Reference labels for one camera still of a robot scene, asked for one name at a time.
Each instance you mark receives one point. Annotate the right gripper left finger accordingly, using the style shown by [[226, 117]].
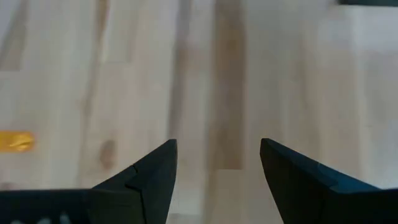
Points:
[[149, 189]]

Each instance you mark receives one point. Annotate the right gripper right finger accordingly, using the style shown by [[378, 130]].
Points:
[[298, 189]]

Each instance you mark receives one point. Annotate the orange medicine bottle white cap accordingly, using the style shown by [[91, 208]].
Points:
[[15, 141]]

